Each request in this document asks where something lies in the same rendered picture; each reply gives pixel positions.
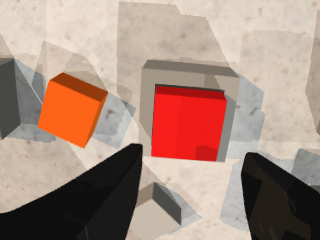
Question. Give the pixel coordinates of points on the orange cube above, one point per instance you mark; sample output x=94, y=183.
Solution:
x=71, y=109

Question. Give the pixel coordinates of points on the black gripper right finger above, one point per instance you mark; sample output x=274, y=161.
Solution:
x=278, y=205

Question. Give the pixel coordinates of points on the red button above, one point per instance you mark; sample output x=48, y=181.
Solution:
x=186, y=110

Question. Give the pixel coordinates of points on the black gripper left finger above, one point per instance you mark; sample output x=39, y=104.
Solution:
x=97, y=205

